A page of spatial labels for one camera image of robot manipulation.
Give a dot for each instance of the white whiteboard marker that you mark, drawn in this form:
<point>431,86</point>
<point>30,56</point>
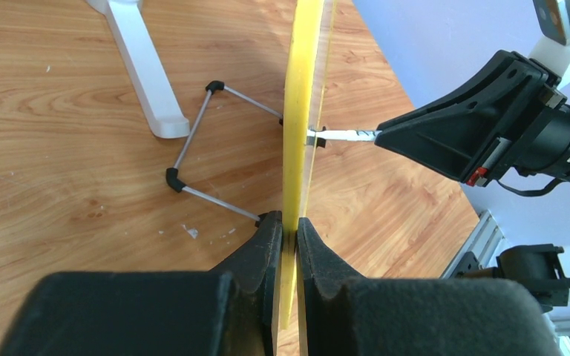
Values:
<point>345,135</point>

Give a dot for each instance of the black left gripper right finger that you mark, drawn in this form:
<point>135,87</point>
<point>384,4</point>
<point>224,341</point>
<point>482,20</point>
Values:
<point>342,312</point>

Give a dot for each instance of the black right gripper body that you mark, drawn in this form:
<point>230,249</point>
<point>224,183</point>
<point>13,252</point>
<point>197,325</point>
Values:
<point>548,154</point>

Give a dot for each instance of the yellow framed whiteboard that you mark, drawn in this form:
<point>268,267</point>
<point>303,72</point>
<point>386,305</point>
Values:
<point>306,75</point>

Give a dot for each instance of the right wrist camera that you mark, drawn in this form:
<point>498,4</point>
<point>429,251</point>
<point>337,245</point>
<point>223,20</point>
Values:
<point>553,49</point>

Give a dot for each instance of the aluminium cage frame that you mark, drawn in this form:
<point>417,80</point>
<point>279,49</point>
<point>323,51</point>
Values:
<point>479,251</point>

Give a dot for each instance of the white clothes rack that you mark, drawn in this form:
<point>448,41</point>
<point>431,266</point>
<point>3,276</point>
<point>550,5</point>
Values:
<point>145,69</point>

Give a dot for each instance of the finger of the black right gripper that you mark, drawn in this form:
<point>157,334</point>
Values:
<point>500,97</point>
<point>461,161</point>

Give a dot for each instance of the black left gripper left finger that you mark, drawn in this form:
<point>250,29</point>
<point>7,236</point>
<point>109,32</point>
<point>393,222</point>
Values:
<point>227,310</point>

